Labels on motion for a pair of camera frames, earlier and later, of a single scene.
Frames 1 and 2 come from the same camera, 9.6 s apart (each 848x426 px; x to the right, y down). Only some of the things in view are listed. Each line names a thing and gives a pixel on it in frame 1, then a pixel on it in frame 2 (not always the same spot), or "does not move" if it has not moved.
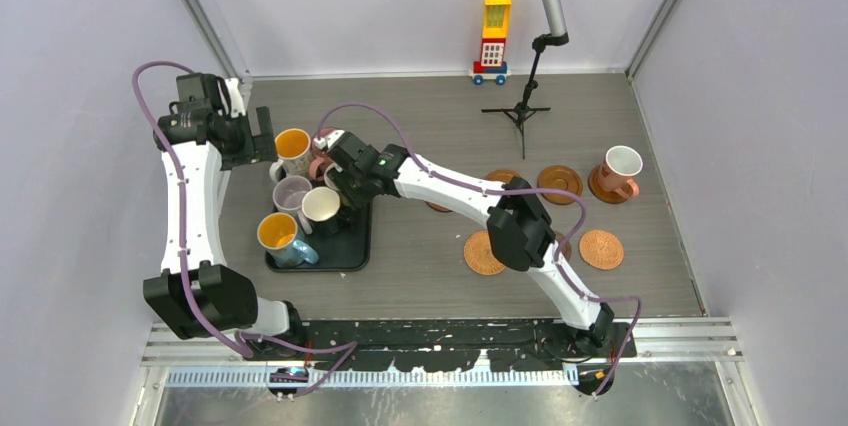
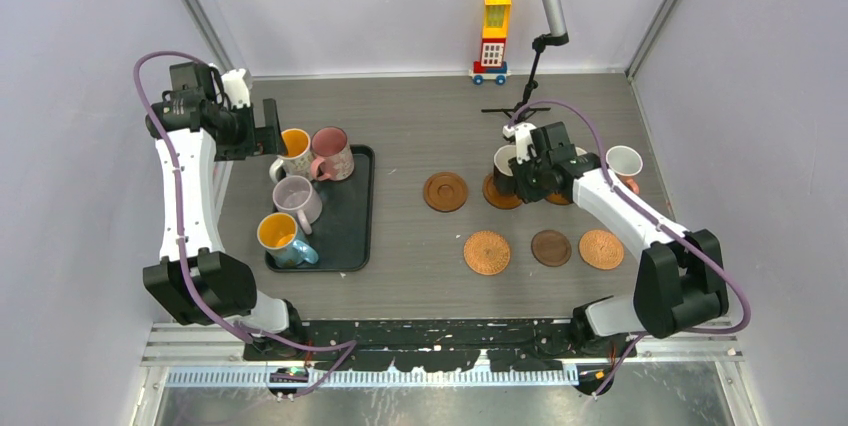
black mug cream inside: x=320 y=210 -> x=503 y=177
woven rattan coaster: x=478 y=254 does not move
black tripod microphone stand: x=521 y=112 does not move
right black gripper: x=339 y=177 -> x=526 y=192
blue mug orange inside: x=277 y=233 does not move
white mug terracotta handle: x=620 y=164 does not move
